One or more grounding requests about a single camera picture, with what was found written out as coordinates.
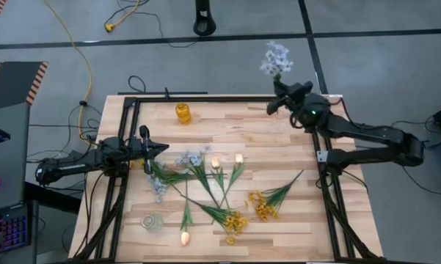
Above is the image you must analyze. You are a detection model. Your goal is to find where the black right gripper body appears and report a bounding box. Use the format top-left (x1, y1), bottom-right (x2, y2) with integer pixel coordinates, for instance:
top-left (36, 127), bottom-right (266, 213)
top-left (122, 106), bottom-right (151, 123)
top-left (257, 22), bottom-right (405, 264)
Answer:
top-left (281, 94), bottom-right (331, 129)

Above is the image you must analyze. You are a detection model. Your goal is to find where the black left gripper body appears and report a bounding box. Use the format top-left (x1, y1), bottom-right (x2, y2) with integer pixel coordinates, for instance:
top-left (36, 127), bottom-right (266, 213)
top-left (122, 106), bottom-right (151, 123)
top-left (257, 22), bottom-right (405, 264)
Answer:
top-left (130, 125), bottom-right (158, 175)

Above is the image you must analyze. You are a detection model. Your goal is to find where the white artificial flower bunch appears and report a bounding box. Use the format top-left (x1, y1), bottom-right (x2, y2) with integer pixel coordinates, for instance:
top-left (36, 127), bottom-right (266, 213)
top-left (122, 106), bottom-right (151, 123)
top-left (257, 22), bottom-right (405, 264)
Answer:
top-left (147, 170), bottom-right (227, 204)
top-left (259, 40), bottom-right (294, 84)
top-left (174, 145), bottom-right (221, 208)

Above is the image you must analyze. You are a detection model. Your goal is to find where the amber glass bottle vase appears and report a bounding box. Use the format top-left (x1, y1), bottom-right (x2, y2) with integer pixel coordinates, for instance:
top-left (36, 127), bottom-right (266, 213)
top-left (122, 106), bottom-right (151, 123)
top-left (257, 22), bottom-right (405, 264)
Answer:
top-left (175, 102), bottom-right (192, 125)

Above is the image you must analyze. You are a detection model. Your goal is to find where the peach artificial tulip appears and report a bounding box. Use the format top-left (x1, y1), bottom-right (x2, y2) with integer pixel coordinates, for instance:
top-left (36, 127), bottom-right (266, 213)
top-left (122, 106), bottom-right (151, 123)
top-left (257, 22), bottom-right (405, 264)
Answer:
top-left (179, 178), bottom-right (194, 247)
top-left (211, 156), bottom-right (231, 210)
top-left (211, 153), bottom-right (246, 225)

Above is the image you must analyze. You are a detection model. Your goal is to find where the short clear glass vase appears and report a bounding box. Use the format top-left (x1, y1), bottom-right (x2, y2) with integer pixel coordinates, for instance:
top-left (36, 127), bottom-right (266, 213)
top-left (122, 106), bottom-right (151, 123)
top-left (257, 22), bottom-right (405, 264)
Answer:
top-left (139, 213), bottom-right (165, 235)

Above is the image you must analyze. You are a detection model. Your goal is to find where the black flat bar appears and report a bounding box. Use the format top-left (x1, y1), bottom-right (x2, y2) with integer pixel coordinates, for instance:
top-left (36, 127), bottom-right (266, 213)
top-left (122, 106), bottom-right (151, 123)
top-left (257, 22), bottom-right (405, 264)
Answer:
top-left (117, 91), bottom-right (208, 95)

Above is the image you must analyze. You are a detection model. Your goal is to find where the grey metal stand foot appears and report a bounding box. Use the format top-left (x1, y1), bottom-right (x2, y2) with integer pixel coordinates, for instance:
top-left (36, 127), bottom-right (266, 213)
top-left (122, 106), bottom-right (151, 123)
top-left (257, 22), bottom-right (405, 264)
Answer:
top-left (421, 128), bottom-right (441, 150)

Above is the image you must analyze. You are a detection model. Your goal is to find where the backlit keyboard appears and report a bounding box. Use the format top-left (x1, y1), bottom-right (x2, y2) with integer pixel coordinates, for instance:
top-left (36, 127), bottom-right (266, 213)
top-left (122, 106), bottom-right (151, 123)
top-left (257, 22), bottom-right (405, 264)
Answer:
top-left (0, 205), bottom-right (32, 257)

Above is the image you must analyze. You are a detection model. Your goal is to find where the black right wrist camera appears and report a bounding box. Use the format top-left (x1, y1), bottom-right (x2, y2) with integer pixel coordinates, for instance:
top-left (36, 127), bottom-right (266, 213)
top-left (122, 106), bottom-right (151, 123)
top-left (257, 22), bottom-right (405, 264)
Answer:
top-left (290, 81), bottom-right (314, 97)

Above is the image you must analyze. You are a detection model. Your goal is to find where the black metal table frame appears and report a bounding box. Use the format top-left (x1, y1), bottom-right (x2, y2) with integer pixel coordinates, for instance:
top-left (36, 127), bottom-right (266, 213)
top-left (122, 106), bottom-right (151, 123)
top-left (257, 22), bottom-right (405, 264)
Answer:
top-left (68, 95), bottom-right (384, 264)

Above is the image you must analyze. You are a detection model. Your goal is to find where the black cable loop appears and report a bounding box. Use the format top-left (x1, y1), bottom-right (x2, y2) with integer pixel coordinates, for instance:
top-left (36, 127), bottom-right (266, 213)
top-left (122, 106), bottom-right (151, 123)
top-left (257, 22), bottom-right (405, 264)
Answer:
top-left (127, 75), bottom-right (147, 95)

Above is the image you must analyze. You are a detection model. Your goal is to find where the thick yellow cable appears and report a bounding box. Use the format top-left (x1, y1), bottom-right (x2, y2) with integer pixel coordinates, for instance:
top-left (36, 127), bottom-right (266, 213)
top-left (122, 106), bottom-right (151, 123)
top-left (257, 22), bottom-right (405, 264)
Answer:
top-left (43, 0), bottom-right (96, 146)

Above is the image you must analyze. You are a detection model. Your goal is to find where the black floor cable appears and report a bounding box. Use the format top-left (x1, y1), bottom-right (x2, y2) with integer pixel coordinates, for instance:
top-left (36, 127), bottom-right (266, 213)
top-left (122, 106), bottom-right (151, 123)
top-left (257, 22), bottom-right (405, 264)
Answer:
top-left (28, 122), bottom-right (101, 130)
top-left (390, 119), bottom-right (441, 196)
top-left (105, 0), bottom-right (199, 48)

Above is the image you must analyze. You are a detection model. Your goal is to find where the black ribbed camera stand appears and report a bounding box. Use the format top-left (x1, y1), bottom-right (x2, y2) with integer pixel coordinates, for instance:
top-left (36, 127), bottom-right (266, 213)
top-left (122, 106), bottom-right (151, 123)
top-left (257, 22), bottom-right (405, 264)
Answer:
top-left (192, 0), bottom-right (217, 37)

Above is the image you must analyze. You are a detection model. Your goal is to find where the thin yellow plug cord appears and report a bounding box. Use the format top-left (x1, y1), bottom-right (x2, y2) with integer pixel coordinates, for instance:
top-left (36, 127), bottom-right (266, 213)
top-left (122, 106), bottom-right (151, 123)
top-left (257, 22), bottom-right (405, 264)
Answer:
top-left (103, 0), bottom-right (142, 33)

